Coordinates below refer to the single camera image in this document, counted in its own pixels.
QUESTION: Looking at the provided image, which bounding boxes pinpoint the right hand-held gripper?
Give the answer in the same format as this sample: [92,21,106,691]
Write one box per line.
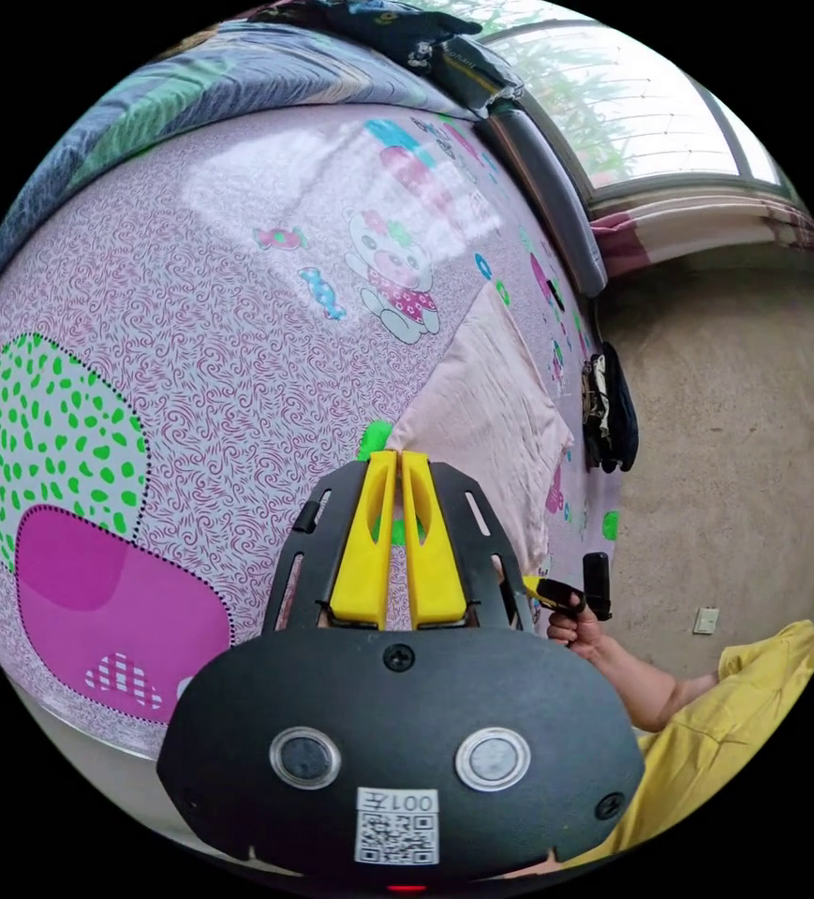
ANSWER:
[521,575,587,648]

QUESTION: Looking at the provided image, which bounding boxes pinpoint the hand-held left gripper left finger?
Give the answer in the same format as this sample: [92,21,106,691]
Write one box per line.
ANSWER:
[329,450,398,630]

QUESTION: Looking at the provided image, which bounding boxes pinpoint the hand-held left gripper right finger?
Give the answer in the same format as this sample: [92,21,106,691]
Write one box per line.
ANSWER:
[400,450,466,627]

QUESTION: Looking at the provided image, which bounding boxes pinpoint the pink t-shirt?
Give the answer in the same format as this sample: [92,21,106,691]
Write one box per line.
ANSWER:
[383,283,576,579]

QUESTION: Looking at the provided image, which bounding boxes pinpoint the person's right forearm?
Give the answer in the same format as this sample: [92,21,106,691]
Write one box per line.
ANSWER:
[592,634,725,733]

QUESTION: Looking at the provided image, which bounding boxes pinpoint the person's right hand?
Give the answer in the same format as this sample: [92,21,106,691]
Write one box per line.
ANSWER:
[546,605,618,663]

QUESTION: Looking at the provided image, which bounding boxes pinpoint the black garment with pale print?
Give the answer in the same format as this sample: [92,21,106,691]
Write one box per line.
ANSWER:
[580,342,641,473]

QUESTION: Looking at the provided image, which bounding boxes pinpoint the person's body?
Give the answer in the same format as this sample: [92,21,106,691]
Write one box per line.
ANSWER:
[557,619,814,869]

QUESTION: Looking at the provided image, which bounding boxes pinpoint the bed with printed pink sheet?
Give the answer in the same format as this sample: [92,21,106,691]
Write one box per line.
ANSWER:
[0,97,622,763]

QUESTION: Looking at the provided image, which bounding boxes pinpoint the blue and green patterned quilt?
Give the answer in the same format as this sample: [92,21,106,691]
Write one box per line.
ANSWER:
[0,10,496,346]

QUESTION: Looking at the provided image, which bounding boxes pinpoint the window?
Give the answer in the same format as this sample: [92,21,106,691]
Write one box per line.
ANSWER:
[480,13,787,209]

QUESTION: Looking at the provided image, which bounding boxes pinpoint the dark bag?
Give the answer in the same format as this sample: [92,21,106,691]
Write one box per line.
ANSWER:
[431,35,527,119]

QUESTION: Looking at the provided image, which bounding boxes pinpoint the black garment with small print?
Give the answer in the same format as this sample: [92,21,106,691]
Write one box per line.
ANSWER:
[318,0,485,70]

